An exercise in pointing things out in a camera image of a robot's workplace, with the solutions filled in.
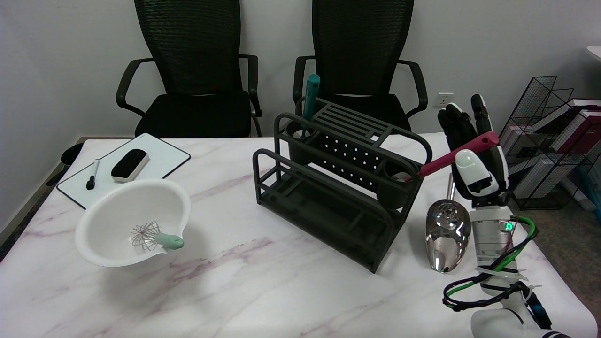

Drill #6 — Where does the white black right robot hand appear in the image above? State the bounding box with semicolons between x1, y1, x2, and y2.
438;94;510;209

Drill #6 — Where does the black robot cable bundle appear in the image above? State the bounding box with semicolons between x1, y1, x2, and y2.
443;270;552;329

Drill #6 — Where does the black whiteboard eraser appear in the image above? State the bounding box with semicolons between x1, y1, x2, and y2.
111;149;150;183

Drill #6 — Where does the small white whiteboard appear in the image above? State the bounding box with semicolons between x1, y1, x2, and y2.
56;133;192;210

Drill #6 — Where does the pink sponge bottle brush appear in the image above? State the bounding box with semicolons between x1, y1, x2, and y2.
390;131;500;184

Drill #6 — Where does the wire whisk green handle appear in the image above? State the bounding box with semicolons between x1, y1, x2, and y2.
130;222;185;252

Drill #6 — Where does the black metal dish rack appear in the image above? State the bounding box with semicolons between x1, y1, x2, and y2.
252;97;433;274

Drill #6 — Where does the white plastic mixing bowl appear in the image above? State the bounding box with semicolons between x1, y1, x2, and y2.
75;178;192;268

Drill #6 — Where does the green robot cable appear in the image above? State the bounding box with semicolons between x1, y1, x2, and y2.
445;216;539;302

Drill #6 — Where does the black whiteboard marker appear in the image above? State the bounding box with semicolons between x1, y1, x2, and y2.
86;159;100;191

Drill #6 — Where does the black utensil cup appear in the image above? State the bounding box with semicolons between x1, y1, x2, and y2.
376;160;421;210
285;121;321;166

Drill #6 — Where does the black round floor bin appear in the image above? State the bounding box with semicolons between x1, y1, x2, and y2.
60;142;85;166

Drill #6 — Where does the maroon white box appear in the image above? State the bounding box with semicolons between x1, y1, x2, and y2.
509;99;601;198

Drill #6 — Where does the teal handled brush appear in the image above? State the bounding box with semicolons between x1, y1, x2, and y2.
300;74;321;139

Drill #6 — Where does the shiny steel scoop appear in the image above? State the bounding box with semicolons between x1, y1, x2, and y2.
425;172;472;273

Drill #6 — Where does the black wire mesh rack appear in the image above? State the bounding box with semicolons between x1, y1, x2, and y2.
488;75;601;210

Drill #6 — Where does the black mesh office chair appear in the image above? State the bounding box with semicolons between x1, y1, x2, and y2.
293;0;428;137
116;0;262;138

